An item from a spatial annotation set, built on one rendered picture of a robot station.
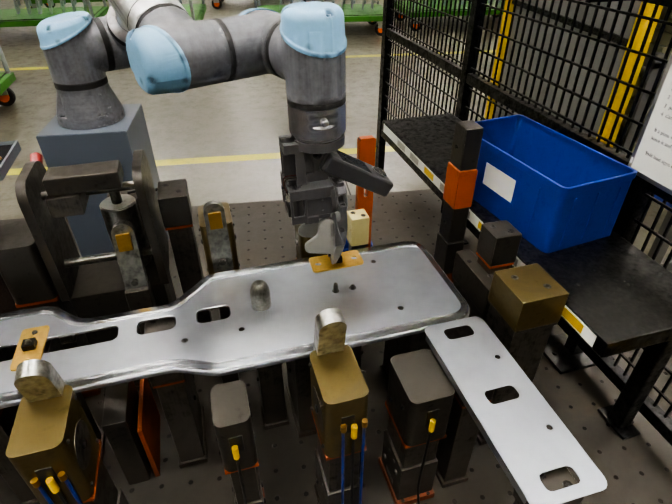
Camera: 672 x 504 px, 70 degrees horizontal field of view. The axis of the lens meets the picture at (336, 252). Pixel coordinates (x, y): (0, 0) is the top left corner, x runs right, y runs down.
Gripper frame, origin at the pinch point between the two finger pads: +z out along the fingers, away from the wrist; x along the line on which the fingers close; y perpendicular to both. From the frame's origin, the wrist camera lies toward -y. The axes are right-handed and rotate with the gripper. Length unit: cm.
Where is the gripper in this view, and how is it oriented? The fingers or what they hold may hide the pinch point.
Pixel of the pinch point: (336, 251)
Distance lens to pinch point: 76.3
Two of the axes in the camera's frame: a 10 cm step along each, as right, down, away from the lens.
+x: 2.8, 5.6, -7.8
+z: 0.2, 8.1, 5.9
